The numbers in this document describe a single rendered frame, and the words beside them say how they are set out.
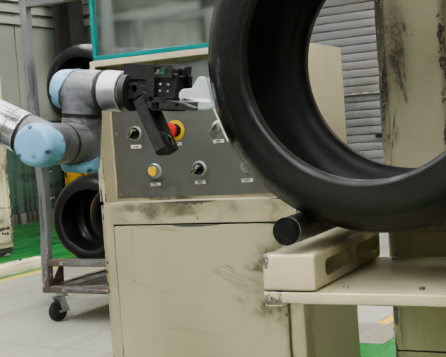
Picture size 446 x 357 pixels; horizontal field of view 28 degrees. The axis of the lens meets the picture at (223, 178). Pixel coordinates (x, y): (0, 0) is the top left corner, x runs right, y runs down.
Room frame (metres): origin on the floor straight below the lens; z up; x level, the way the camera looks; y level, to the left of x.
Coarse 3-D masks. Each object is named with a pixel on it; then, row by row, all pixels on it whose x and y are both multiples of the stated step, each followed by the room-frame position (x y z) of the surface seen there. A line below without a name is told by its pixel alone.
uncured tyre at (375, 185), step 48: (240, 0) 1.40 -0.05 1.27; (288, 0) 1.64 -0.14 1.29; (240, 48) 1.40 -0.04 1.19; (288, 48) 1.65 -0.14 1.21; (240, 96) 1.40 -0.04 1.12; (288, 96) 1.65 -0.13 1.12; (240, 144) 1.42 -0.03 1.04; (288, 144) 1.62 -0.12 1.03; (336, 144) 1.62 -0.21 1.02; (288, 192) 1.39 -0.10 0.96; (336, 192) 1.34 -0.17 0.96; (384, 192) 1.31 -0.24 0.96; (432, 192) 1.28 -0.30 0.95
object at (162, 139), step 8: (144, 96) 1.60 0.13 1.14; (136, 104) 1.60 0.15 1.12; (144, 104) 1.59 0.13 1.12; (144, 112) 1.59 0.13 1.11; (152, 112) 1.59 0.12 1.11; (160, 112) 1.62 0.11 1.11; (144, 120) 1.59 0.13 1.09; (152, 120) 1.58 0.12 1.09; (160, 120) 1.60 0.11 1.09; (152, 128) 1.58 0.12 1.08; (160, 128) 1.59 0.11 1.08; (168, 128) 1.61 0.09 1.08; (152, 136) 1.58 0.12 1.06; (160, 136) 1.58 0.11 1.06; (168, 136) 1.59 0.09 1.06; (152, 144) 1.58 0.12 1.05; (160, 144) 1.58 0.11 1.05; (168, 144) 1.58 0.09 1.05; (176, 144) 1.61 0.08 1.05; (160, 152) 1.58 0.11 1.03; (168, 152) 1.59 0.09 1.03
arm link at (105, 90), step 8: (104, 72) 1.63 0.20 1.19; (112, 72) 1.63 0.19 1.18; (120, 72) 1.62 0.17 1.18; (104, 80) 1.62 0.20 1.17; (112, 80) 1.61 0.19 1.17; (96, 88) 1.62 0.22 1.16; (104, 88) 1.61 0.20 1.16; (112, 88) 1.61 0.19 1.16; (96, 96) 1.62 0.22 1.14; (104, 96) 1.61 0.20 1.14; (112, 96) 1.61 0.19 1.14; (104, 104) 1.63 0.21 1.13; (112, 104) 1.62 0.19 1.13
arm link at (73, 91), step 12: (60, 72) 1.68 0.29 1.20; (72, 72) 1.66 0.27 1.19; (84, 72) 1.65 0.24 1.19; (96, 72) 1.64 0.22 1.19; (60, 84) 1.65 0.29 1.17; (72, 84) 1.65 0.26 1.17; (84, 84) 1.63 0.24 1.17; (60, 96) 1.66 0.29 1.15; (72, 96) 1.64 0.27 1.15; (84, 96) 1.64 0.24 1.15; (72, 108) 1.65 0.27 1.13; (84, 108) 1.64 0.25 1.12; (96, 108) 1.65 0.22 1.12
